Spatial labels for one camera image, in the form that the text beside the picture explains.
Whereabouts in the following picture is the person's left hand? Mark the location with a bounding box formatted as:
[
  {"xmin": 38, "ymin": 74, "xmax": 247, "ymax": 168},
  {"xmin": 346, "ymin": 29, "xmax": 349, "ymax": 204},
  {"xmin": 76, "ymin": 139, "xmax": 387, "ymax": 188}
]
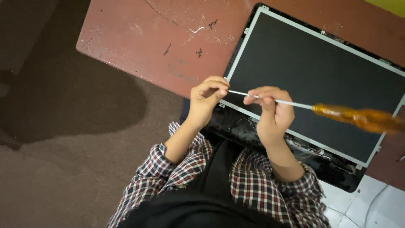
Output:
[{"xmin": 187, "ymin": 75, "xmax": 230, "ymax": 128}]

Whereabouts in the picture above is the person's right hand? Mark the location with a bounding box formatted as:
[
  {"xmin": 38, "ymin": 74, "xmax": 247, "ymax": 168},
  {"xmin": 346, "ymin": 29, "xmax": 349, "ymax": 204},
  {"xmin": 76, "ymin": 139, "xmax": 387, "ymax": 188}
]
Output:
[{"xmin": 243, "ymin": 86, "xmax": 295, "ymax": 147}]

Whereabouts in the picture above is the orange handled screwdriver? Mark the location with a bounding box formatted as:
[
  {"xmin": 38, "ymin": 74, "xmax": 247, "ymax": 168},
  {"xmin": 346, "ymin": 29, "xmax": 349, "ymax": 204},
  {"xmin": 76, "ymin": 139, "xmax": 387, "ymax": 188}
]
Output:
[{"xmin": 227, "ymin": 90, "xmax": 404, "ymax": 134}]

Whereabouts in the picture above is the black laptop lid cover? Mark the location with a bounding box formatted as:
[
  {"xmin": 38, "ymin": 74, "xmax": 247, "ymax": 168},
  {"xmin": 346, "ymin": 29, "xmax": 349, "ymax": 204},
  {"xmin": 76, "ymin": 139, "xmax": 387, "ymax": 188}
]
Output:
[{"xmin": 180, "ymin": 3, "xmax": 405, "ymax": 193}]

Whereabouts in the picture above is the black laptop screen panel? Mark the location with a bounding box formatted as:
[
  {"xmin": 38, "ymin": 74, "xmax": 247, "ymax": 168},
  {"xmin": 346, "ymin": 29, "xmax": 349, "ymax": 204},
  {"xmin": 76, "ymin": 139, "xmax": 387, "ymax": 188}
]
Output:
[{"xmin": 219, "ymin": 6, "xmax": 405, "ymax": 168}]

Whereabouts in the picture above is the plaid shirt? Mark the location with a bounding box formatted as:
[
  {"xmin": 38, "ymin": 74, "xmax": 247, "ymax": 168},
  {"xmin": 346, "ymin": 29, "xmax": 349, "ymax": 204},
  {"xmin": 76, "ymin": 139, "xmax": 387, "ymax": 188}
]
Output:
[{"xmin": 107, "ymin": 122, "xmax": 331, "ymax": 228}]

